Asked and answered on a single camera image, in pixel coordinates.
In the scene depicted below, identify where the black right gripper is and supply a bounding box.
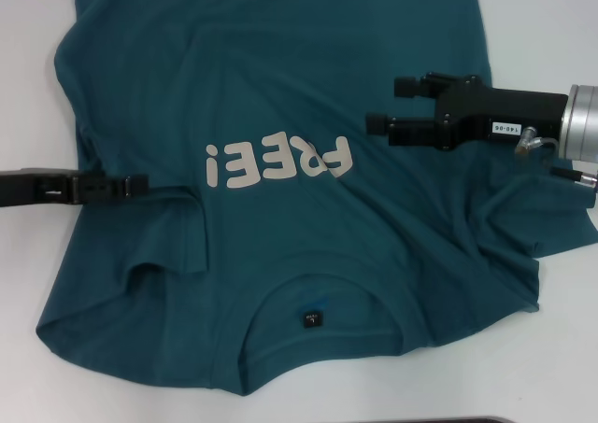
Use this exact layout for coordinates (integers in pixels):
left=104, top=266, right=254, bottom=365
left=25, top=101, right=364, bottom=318
left=365, top=71, right=571, bottom=153

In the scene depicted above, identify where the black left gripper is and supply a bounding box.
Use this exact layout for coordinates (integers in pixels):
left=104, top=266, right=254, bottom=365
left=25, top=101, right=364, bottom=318
left=0, top=167, right=150, bottom=209

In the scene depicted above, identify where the dark device edge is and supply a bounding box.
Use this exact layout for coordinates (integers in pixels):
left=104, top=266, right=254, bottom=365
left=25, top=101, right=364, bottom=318
left=427, top=416, right=518, bottom=423

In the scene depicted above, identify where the right arm cable with plugs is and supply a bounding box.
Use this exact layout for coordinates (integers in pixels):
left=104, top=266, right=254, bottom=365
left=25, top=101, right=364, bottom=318
left=513, top=124, right=598, bottom=209

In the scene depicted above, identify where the teal T-shirt with FREE print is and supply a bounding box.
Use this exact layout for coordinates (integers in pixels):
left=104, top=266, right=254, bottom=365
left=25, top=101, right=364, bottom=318
left=35, top=0, right=598, bottom=387

